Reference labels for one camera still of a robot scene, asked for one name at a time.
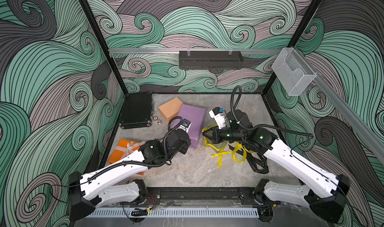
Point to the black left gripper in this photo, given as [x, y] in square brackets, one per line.
[184, 145]

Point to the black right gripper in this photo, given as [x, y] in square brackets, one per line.
[215, 137]

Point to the yellow ribbon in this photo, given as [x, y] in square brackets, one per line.
[236, 157]
[208, 142]

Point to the purple gift box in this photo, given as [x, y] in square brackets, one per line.
[196, 116]

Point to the peach gift box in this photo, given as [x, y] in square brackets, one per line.
[170, 109]

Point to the black ribbon gold lettering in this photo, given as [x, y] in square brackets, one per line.
[258, 165]

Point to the orange gift box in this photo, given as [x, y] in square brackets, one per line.
[134, 170]

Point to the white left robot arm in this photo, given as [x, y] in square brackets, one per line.
[87, 192]

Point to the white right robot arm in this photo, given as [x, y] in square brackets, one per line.
[322, 192]

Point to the small metal rings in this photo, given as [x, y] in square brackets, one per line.
[157, 119]

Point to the black case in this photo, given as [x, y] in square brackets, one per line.
[137, 111]

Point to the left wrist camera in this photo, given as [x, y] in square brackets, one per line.
[185, 125]

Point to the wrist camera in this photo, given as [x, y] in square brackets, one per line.
[185, 125]
[220, 117]

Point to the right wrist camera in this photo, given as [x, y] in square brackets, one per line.
[220, 117]

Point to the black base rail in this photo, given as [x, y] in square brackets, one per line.
[210, 194]

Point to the black perforated wall tray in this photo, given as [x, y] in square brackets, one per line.
[215, 61]

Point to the aluminium rail back wall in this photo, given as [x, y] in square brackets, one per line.
[164, 51]

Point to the aluminium rail wall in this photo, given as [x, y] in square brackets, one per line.
[357, 95]
[164, 51]

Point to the white slotted cable duct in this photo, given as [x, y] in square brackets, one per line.
[179, 212]

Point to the clear acrylic wall holder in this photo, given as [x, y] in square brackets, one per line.
[294, 71]

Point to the aluminium rail right wall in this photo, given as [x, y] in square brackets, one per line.
[357, 95]

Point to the black frame post right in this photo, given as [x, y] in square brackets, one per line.
[310, 12]

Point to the black frame post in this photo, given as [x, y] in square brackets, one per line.
[94, 26]
[310, 12]

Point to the black frame post left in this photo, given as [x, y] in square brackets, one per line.
[94, 26]

